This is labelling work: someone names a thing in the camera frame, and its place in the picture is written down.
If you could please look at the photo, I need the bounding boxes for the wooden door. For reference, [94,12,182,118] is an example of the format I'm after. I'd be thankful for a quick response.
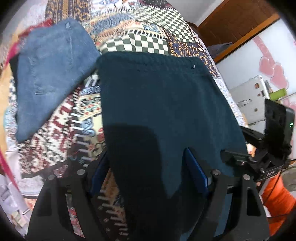
[198,0,280,63]

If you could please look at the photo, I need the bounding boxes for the black folded garment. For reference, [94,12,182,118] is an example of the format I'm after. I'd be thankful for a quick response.
[9,54,20,83]

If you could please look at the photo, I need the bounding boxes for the dark teal fleece pants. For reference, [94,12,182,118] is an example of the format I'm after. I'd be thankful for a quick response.
[97,52,247,240]

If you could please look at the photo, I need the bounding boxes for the folded blue jeans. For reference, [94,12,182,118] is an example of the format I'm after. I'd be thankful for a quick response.
[15,19,100,143]

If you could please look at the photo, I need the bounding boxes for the colourful patchwork bedspread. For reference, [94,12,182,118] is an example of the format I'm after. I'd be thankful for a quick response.
[0,0,249,241]

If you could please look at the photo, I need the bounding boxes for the person's right hand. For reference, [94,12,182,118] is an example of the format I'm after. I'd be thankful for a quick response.
[246,143,256,157]

